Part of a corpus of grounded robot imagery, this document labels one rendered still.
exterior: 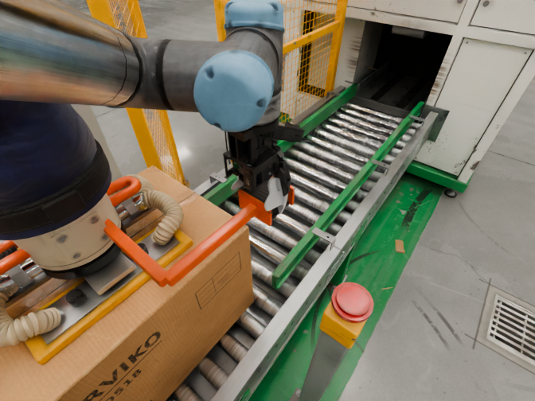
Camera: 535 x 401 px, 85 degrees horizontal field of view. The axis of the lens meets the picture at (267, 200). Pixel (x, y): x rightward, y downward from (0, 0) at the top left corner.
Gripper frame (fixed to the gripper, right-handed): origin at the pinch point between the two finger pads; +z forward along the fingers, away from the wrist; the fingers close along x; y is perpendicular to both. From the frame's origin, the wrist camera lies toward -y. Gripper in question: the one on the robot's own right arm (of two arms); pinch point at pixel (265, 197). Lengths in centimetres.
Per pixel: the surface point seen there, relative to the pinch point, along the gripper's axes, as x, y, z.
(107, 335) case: -7.7, 36.7, 12.9
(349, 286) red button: 23.2, 4.8, 3.8
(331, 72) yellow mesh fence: -72, -160, 40
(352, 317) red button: 26.1, 9.2, 4.4
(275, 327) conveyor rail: 7.1, 4.3, 48.4
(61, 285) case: -24.8, 37.5, 12.9
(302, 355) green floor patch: 11, -13, 108
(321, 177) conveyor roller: -23, -72, 54
